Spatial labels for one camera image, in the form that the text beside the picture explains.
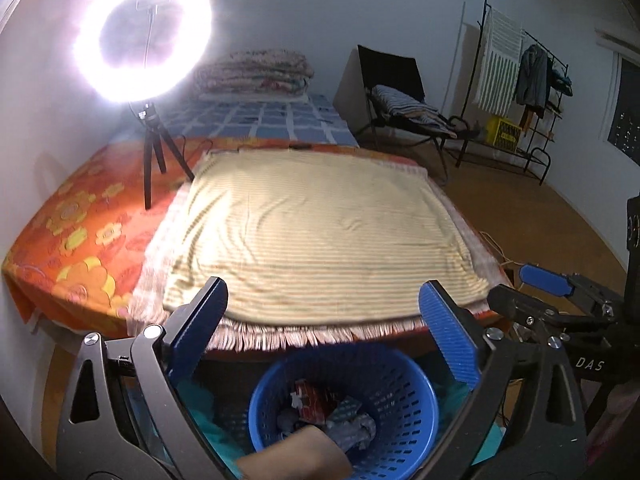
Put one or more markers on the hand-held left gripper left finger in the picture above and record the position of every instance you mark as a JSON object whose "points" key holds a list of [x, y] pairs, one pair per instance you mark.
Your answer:
{"points": [[197, 325]]}

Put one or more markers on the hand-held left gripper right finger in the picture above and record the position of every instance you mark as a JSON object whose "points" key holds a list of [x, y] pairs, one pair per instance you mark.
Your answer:
{"points": [[450, 335]]}

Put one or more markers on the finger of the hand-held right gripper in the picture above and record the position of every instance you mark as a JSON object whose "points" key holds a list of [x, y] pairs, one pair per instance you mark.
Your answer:
{"points": [[520, 310], [545, 280]]}

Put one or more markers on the blue plastic basket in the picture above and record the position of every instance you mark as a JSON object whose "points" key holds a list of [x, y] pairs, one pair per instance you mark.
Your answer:
{"points": [[390, 385]]}

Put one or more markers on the pink clothing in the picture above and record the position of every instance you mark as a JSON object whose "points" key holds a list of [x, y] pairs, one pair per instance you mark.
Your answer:
{"points": [[622, 410]]}

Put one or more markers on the checked fringed cloth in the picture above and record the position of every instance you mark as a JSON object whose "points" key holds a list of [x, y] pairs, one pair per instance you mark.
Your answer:
{"points": [[155, 260]]}

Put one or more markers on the teal cloth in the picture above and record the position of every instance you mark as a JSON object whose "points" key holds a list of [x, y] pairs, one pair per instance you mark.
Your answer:
{"points": [[225, 447]]}

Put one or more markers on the yellow striped blanket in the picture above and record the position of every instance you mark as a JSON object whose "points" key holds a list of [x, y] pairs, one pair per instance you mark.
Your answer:
{"points": [[310, 235]]}

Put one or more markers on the yellow plastic crate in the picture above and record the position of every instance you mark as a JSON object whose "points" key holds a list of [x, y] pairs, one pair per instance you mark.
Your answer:
{"points": [[505, 135]]}

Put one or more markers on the black tripod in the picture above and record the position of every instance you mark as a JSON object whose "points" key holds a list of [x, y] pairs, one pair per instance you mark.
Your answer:
{"points": [[148, 160]]}

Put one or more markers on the dark window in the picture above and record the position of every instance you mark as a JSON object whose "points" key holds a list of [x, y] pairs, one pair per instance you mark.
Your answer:
{"points": [[625, 120]]}

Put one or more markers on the dark hanging clothes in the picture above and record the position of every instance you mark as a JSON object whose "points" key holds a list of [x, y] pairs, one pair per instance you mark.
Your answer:
{"points": [[560, 82]]}

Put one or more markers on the grey blue hanging jacket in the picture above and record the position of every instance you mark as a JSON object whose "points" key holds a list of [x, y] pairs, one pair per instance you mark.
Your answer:
{"points": [[532, 75]]}

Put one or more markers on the blue checked bed sheet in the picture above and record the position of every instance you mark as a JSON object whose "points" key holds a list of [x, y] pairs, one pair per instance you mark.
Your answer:
{"points": [[260, 120]]}

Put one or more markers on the striped hanging towel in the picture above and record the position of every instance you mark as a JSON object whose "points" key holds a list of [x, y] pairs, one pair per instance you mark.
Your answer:
{"points": [[497, 60]]}

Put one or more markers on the folded striped cloth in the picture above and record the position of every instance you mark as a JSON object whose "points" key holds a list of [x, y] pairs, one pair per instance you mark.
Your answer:
{"points": [[400, 102]]}

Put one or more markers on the folded floral quilt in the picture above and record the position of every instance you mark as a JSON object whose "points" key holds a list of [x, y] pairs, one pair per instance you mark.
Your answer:
{"points": [[250, 72]]}

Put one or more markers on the black folding chair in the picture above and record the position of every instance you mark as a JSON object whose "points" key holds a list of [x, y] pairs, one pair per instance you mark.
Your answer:
{"points": [[395, 67]]}

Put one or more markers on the white flat board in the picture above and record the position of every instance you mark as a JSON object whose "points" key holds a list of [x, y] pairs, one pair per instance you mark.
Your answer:
{"points": [[347, 95]]}

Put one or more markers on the metal clothes rack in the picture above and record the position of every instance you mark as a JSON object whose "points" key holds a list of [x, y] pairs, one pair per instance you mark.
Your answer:
{"points": [[485, 5]]}

